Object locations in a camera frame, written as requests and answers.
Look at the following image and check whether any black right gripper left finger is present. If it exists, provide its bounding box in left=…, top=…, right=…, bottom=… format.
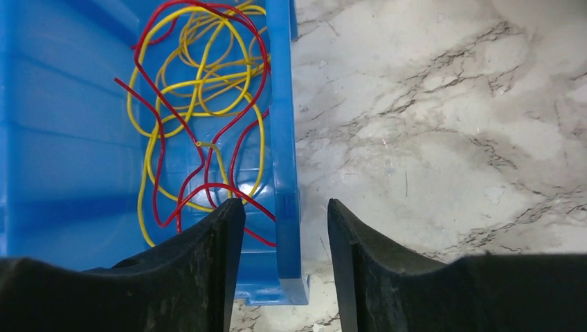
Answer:
left=1, top=199, right=246, bottom=331

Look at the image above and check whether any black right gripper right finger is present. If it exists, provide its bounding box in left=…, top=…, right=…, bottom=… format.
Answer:
left=327, top=199, right=586, bottom=331

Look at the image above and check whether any red cable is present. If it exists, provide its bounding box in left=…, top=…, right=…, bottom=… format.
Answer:
left=114, top=0, right=278, bottom=248

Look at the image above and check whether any blue plastic bin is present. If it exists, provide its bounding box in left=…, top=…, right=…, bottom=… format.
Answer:
left=1, top=1, right=309, bottom=305

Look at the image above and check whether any yellow cable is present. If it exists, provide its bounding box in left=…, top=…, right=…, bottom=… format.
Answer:
left=127, top=4, right=267, bottom=248

